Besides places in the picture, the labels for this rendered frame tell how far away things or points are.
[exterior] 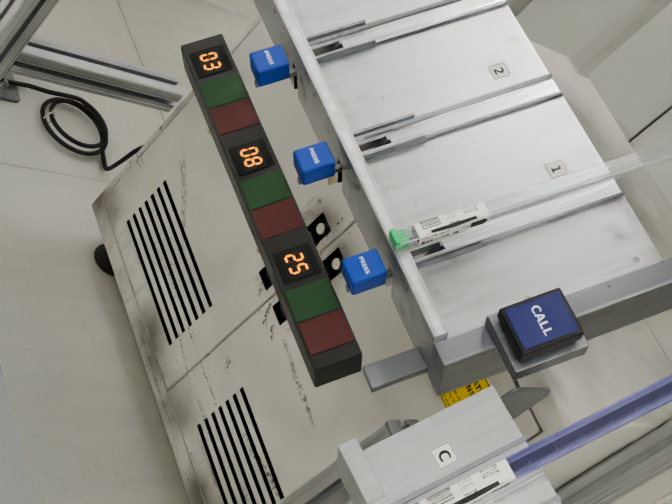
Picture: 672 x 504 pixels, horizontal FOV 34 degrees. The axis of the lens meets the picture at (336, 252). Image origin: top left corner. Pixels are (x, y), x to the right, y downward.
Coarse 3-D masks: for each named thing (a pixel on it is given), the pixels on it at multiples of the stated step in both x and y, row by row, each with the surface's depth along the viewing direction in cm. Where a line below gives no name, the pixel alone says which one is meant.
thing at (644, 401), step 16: (656, 384) 69; (624, 400) 69; (640, 400) 69; (656, 400) 69; (592, 416) 68; (608, 416) 68; (624, 416) 68; (640, 416) 69; (560, 432) 68; (576, 432) 68; (592, 432) 68; (608, 432) 69; (528, 448) 68; (544, 448) 68; (560, 448) 68; (576, 448) 68; (512, 464) 67; (528, 464) 67; (544, 464) 67
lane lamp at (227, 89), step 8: (216, 80) 97; (224, 80) 97; (232, 80) 97; (240, 80) 97; (200, 88) 97; (208, 88) 97; (216, 88) 97; (224, 88) 97; (232, 88) 97; (240, 88) 97; (208, 96) 96; (216, 96) 96; (224, 96) 96; (232, 96) 96; (240, 96) 96; (208, 104) 96; (216, 104) 96; (224, 104) 96
